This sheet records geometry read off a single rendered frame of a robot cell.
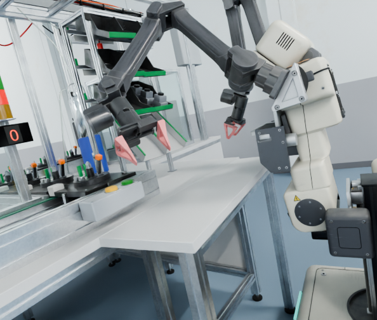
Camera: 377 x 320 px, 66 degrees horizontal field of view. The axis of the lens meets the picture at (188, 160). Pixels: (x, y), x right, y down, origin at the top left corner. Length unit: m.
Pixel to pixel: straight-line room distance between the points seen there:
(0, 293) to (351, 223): 0.94
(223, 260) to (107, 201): 1.17
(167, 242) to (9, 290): 0.36
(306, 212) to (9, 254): 0.91
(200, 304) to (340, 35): 3.81
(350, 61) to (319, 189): 3.23
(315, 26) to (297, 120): 3.26
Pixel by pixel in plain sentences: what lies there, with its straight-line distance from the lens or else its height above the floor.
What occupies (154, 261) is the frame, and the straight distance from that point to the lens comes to 1.09.
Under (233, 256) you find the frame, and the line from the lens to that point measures 1.89.
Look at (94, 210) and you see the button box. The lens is 0.89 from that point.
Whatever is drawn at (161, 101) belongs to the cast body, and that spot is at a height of 1.23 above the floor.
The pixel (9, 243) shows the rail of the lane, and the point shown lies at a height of 0.93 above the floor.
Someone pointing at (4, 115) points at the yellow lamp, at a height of 1.27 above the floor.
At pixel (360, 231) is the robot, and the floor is 0.70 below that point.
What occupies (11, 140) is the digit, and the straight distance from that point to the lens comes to 1.16.
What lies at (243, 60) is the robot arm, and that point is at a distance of 0.90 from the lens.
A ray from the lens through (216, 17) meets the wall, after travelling 4.64.
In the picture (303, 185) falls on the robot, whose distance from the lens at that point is 1.09.
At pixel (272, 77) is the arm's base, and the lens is 0.90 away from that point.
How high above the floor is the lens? 1.16
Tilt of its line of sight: 9 degrees down
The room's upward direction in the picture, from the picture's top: 12 degrees counter-clockwise
